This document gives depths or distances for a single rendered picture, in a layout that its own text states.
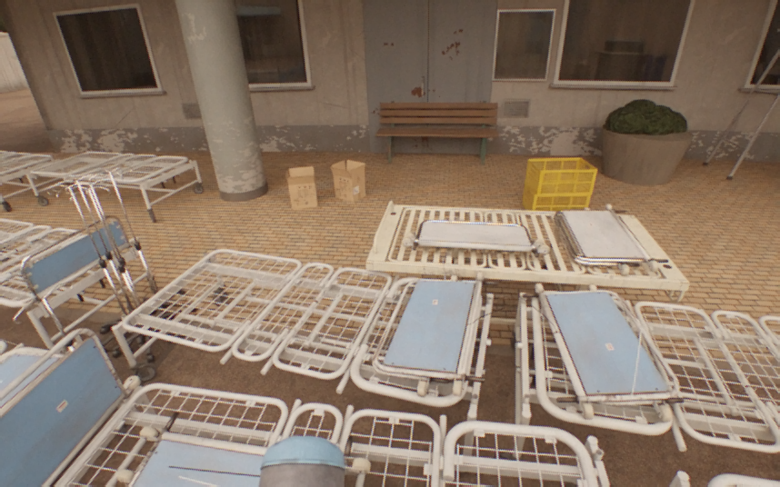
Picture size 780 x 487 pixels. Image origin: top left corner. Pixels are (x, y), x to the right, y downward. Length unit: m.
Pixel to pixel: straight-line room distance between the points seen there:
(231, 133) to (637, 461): 4.70
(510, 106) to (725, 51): 3.01
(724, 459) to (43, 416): 2.99
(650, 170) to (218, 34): 5.35
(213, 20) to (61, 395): 3.92
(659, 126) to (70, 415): 6.10
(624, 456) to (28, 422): 2.54
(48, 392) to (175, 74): 6.57
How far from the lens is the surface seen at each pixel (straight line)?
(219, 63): 4.96
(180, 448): 1.77
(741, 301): 4.01
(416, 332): 1.99
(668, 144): 5.86
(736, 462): 2.74
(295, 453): 0.59
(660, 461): 2.54
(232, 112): 5.02
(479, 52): 6.42
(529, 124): 6.71
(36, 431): 1.92
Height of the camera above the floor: 1.89
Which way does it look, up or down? 29 degrees down
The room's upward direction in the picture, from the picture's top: 2 degrees counter-clockwise
